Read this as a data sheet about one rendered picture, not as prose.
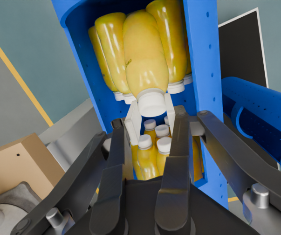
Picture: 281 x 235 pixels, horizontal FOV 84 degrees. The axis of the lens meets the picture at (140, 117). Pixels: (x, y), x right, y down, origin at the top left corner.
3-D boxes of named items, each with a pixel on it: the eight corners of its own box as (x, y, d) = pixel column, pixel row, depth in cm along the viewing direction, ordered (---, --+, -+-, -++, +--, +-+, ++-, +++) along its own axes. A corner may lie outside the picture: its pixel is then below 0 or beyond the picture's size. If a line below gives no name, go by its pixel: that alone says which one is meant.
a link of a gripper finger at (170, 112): (167, 112, 15) (174, 111, 15) (163, 93, 21) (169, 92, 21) (172, 139, 16) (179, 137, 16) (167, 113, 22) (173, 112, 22)
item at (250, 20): (220, 175, 180) (225, 185, 166) (179, 42, 129) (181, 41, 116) (270, 162, 168) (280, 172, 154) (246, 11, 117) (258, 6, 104)
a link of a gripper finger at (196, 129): (177, 126, 14) (213, 119, 13) (172, 106, 18) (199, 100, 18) (180, 140, 14) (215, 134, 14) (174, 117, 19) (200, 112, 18)
